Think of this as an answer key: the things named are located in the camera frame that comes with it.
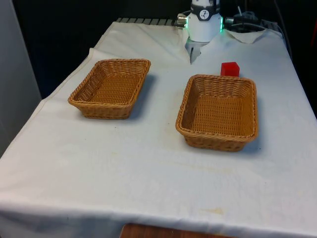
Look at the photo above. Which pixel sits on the red cube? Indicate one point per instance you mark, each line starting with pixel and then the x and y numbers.
pixel 229 69

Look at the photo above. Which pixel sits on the grey cabinet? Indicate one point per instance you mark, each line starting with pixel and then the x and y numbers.
pixel 15 74

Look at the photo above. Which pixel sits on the wicker basket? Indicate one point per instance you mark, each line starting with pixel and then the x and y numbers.
pixel 111 94
pixel 218 111

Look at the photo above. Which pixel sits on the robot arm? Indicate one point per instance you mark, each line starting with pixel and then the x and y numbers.
pixel 204 27

